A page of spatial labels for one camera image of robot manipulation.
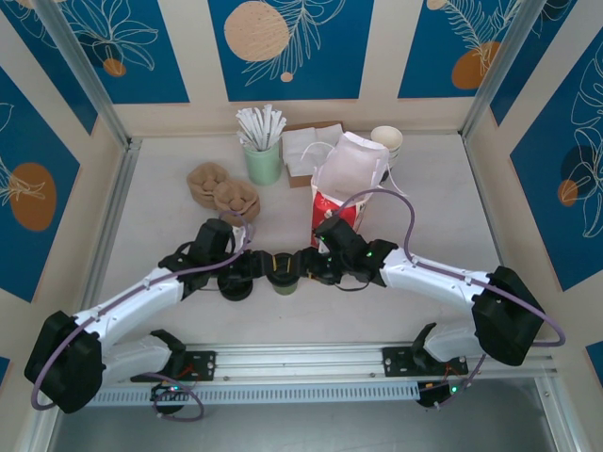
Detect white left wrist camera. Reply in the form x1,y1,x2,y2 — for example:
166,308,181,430
234,224,255,253

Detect white paper napkin stack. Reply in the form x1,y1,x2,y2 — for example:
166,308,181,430
281,122,346,179

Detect green paper coffee cup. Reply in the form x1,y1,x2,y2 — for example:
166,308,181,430
268,253,301,299

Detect stack of white paper cups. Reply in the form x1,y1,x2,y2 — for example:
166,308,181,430
370,124,404,156

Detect black plastic cup lid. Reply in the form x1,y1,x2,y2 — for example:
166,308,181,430
271,252,296,278

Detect stacked brown pulp cup carriers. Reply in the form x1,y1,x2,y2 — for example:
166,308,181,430
187,161,233,209

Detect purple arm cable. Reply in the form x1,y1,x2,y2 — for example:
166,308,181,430
30,210,255,423
336,187,566,411

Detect aluminium side frame rail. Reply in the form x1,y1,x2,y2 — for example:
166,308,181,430
70,138,142,349

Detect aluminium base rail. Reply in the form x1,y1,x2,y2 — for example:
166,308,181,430
44,341,560,385

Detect aluminium frame post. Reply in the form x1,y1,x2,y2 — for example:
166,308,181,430
464,0,538,138
32,0,131,148

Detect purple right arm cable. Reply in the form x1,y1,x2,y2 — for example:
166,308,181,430
336,187,566,411

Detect brown pulp cup carrier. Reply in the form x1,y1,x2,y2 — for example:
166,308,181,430
212,178,261,221

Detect stacked black plastic cup lids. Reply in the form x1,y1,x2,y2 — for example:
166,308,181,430
217,275,256,303

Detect green straw holder cup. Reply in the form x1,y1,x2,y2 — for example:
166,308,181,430
242,139,280,187

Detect brown cardboard napkin box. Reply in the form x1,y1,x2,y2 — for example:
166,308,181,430
282,121,348,190

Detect grey slotted cable duct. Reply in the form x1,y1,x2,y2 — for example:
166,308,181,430
87,379,420,407

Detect white red printed paper bag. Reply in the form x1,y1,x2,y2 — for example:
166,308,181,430
301,131,411,247

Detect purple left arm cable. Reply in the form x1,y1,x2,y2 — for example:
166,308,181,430
30,210,255,423

